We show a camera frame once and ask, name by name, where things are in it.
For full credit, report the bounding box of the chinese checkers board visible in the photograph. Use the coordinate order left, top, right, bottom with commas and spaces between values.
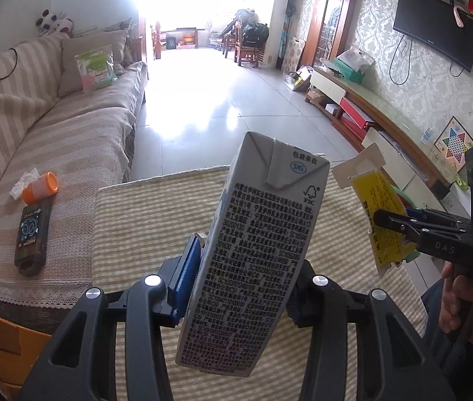
433, 116, 473, 173

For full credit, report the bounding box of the black remote control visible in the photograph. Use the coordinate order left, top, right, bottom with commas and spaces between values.
14, 196, 54, 277

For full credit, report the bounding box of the beige sofa cushion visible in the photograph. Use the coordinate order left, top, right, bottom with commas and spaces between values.
58, 30, 127, 98

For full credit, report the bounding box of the yellow paper box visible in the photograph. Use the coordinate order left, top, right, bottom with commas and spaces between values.
333, 144, 418, 277

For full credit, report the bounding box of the striped beige sofa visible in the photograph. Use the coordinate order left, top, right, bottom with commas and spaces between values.
0, 34, 149, 333

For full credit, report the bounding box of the white milk carton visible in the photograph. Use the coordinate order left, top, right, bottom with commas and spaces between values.
176, 131, 330, 377

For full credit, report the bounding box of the orange plastic cup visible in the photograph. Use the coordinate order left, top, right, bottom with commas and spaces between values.
21, 172, 60, 205

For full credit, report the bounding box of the red bin green rim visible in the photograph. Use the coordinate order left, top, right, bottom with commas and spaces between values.
386, 184, 412, 216

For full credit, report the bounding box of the striped beige table mat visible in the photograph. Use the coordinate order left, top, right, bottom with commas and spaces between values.
92, 167, 427, 400

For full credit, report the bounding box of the green box on cabinet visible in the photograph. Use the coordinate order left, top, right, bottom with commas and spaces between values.
334, 57, 364, 84

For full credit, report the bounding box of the wooden chair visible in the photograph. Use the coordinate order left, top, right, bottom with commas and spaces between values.
234, 21, 269, 68

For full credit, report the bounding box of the plush toy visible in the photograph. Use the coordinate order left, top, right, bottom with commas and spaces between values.
36, 9, 74, 36

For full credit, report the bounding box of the long wooden TV cabinet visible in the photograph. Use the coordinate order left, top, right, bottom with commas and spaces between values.
305, 66, 471, 217

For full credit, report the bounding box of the black wall television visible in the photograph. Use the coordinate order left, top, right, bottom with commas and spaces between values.
392, 0, 473, 72

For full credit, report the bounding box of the green pink snack bag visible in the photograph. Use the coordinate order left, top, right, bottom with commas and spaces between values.
75, 45, 118, 93

